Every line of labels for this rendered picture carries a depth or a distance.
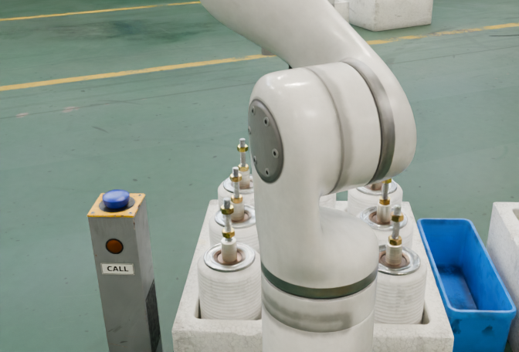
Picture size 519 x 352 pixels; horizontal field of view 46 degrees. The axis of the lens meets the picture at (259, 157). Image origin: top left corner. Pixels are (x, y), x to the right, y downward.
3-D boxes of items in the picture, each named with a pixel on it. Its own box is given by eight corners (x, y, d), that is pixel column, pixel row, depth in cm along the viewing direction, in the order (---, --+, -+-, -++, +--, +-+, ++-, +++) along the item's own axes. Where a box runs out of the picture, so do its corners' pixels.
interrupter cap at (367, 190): (366, 174, 113) (367, 170, 113) (404, 184, 109) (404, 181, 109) (346, 189, 108) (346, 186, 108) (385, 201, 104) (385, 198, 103)
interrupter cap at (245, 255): (237, 279, 84) (237, 275, 84) (193, 265, 87) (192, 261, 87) (265, 253, 90) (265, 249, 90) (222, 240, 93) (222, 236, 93)
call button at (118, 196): (127, 213, 89) (125, 201, 88) (100, 213, 90) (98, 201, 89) (133, 200, 93) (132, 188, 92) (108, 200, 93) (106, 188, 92)
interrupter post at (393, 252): (393, 255, 88) (395, 236, 87) (405, 263, 87) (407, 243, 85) (381, 261, 87) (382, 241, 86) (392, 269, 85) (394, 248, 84)
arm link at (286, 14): (287, -99, 54) (185, -96, 51) (450, 119, 39) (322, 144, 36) (269, -12, 61) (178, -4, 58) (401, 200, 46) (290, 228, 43)
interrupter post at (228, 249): (232, 265, 87) (231, 245, 86) (218, 261, 88) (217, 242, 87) (241, 257, 89) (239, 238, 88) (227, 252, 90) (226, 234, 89)
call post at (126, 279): (154, 381, 100) (133, 218, 88) (112, 380, 101) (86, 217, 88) (163, 351, 107) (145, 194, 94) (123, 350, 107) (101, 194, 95)
